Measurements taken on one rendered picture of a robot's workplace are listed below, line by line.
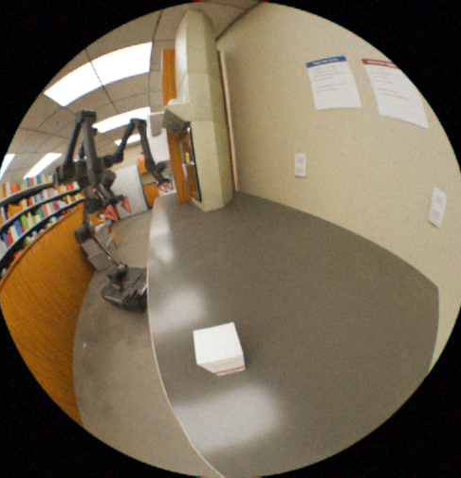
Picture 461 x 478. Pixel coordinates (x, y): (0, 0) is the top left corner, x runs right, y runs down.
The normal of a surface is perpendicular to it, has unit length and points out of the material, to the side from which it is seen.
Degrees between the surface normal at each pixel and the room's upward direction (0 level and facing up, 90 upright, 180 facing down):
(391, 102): 90
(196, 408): 1
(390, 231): 90
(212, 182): 90
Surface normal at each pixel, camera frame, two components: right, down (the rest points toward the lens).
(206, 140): 0.47, 0.41
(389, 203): -0.88, 0.31
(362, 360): -0.10, -0.86
